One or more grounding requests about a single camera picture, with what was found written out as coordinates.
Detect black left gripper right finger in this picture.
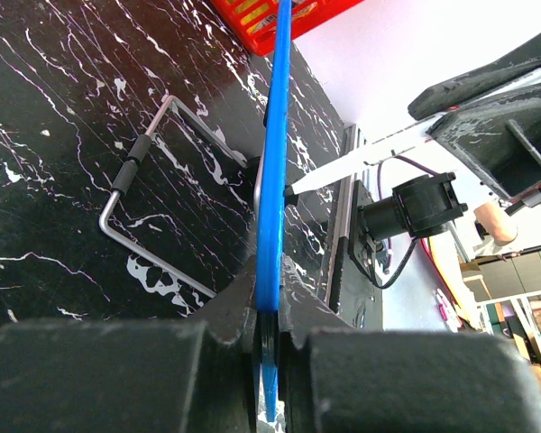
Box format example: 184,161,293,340
279,257,541,432

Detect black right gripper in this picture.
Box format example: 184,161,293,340
408,33,541,201

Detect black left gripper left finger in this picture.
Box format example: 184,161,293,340
0,260,258,432

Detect black capped whiteboard marker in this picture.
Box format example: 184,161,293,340
282,65,541,198

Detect blue framed whiteboard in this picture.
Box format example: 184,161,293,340
255,1,292,423

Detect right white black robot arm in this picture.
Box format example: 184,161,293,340
358,33,541,240

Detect whiteboard metal stand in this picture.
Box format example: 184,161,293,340
98,95,256,299

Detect red plastic basket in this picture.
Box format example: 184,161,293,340
211,0,361,57

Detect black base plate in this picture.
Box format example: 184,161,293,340
336,180,383,331

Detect aluminium rail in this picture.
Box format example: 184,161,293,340
324,124,366,312

